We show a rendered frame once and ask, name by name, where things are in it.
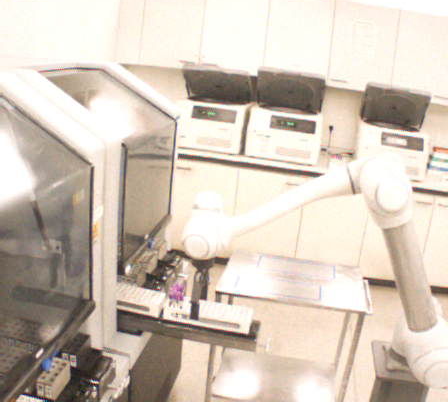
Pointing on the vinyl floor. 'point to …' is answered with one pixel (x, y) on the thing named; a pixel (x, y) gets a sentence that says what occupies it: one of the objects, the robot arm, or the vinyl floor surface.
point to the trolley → (263, 376)
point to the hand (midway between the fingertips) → (198, 307)
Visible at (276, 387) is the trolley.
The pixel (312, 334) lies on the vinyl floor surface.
